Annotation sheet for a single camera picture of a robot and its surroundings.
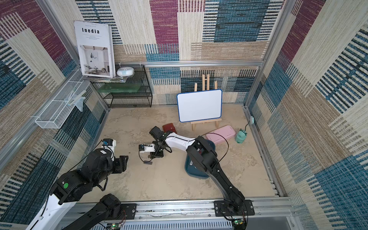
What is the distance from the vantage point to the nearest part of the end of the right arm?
2.51 feet

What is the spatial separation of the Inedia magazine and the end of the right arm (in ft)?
1.35

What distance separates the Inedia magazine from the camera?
0.76 meters
